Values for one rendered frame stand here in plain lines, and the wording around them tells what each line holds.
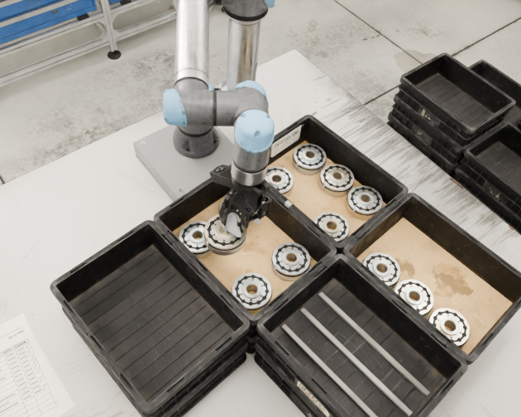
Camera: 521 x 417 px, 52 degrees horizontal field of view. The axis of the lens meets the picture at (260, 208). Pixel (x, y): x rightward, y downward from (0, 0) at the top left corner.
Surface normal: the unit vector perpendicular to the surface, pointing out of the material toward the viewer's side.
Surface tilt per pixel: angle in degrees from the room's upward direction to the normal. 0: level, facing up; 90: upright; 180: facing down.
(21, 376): 0
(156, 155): 3
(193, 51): 11
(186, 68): 15
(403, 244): 0
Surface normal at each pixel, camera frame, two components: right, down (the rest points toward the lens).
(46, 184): 0.05, -0.58
